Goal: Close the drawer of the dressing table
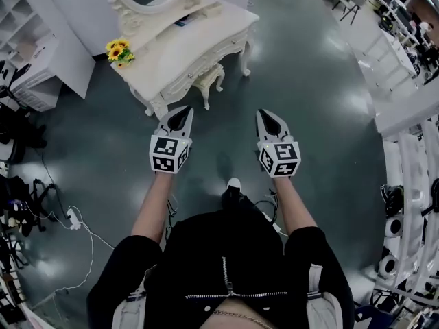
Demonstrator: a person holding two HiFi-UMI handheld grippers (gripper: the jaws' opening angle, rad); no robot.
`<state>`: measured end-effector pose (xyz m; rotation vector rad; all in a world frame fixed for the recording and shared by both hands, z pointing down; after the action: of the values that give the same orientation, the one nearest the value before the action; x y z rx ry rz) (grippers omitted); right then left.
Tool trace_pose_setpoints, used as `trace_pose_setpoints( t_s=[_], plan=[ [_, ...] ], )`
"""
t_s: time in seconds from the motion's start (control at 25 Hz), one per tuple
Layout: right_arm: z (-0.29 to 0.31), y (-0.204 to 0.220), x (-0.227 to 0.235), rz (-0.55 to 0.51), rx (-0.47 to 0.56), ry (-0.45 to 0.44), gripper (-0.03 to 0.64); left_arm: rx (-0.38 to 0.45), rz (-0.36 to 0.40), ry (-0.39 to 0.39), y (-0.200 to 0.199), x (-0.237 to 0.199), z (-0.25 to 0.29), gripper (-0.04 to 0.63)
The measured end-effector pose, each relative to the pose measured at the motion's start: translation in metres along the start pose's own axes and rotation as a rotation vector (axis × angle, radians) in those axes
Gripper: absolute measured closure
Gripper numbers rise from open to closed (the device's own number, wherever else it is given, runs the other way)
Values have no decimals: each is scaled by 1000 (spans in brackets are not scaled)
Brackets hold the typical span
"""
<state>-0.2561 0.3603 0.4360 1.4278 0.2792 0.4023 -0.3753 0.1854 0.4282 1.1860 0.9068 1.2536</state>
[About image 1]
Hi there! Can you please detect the white counter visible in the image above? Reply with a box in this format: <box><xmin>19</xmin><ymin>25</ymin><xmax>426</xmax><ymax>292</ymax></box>
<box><xmin>372</xmin><ymin>86</ymin><xmax>439</xmax><ymax>137</ymax></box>

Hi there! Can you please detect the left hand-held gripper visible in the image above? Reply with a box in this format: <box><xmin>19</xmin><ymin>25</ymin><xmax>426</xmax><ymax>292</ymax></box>
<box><xmin>148</xmin><ymin>105</ymin><xmax>195</xmax><ymax>175</ymax></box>

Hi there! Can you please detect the white dressing table drawer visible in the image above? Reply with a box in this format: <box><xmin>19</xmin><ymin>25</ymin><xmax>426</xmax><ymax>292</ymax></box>
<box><xmin>172</xmin><ymin>12</ymin><xmax>206</xmax><ymax>29</ymax></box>

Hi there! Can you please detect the black office chair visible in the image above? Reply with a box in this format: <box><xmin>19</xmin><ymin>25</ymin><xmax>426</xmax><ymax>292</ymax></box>
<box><xmin>0</xmin><ymin>103</ymin><xmax>48</xmax><ymax>164</ymax></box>

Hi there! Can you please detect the black folding stand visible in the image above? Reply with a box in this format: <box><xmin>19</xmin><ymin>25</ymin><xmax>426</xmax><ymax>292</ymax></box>
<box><xmin>19</xmin><ymin>179</ymin><xmax>66</xmax><ymax>233</ymax></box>

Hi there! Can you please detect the person's black jacket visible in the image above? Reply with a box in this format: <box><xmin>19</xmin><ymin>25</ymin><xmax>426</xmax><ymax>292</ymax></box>
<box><xmin>86</xmin><ymin>209</ymin><xmax>356</xmax><ymax>329</ymax></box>

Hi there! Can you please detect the white desk with frame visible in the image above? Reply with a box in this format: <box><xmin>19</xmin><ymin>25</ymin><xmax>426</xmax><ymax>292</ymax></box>
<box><xmin>352</xmin><ymin>29</ymin><xmax>420</xmax><ymax>103</ymax></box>

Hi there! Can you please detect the white dressing table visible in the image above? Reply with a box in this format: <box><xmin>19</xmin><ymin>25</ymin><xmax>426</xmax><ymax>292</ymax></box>
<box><xmin>108</xmin><ymin>0</ymin><xmax>261</xmax><ymax>119</ymax></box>

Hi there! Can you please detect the white robot frame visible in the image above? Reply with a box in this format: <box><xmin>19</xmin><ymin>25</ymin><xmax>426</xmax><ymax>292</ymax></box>
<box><xmin>375</xmin><ymin>119</ymin><xmax>439</xmax><ymax>304</ymax></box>

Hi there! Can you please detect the white power cable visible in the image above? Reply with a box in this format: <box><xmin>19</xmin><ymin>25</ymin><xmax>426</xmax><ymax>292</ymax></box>
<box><xmin>51</xmin><ymin>205</ymin><xmax>116</xmax><ymax>308</ymax></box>

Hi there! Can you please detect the white leaning board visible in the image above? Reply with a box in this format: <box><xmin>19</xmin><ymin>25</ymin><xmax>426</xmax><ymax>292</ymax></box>
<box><xmin>20</xmin><ymin>0</ymin><xmax>97</xmax><ymax>100</ymax></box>

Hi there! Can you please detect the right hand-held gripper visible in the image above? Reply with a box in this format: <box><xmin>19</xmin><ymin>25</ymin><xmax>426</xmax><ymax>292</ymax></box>
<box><xmin>256</xmin><ymin>109</ymin><xmax>302</xmax><ymax>179</ymax></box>

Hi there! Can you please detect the yellow sunflower bouquet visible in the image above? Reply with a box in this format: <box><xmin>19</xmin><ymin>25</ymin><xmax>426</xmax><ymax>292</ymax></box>
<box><xmin>105</xmin><ymin>38</ymin><xmax>136</xmax><ymax>69</ymax></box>

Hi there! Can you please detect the white carved stool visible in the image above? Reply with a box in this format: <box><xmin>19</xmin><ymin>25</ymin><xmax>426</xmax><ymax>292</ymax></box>
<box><xmin>192</xmin><ymin>63</ymin><xmax>226</xmax><ymax>111</ymax></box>

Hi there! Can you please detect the person's black trouser leg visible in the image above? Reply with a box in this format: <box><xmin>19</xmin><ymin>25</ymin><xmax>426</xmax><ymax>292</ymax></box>
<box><xmin>221</xmin><ymin>187</ymin><xmax>258</xmax><ymax>215</ymax></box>

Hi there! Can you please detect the person's left forearm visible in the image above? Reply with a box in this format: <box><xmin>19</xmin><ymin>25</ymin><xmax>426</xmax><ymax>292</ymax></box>
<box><xmin>130</xmin><ymin>171</ymin><xmax>178</xmax><ymax>245</ymax></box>

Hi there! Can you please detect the white backpack strap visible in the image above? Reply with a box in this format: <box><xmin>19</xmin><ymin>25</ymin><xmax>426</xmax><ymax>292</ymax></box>
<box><xmin>111</xmin><ymin>279</ymin><xmax>150</xmax><ymax>329</ymax></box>
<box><xmin>305</xmin><ymin>265</ymin><xmax>344</xmax><ymax>329</ymax></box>

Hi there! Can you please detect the white cubby shelf unit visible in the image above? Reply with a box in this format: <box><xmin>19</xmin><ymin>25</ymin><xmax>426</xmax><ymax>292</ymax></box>
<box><xmin>0</xmin><ymin>0</ymin><xmax>58</xmax><ymax>63</ymax></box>

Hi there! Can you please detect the gold chain necklace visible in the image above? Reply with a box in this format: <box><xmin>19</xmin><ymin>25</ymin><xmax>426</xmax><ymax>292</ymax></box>
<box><xmin>211</xmin><ymin>308</ymin><xmax>276</xmax><ymax>329</ymax></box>

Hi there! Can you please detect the person's right forearm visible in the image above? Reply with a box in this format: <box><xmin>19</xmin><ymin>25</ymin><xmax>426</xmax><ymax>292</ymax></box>
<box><xmin>272</xmin><ymin>175</ymin><xmax>319</xmax><ymax>236</ymax></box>

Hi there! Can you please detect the white low drawer cabinet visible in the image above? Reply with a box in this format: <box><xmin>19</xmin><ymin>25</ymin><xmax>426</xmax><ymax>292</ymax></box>
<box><xmin>9</xmin><ymin>36</ymin><xmax>64</xmax><ymax>113</ymax></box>

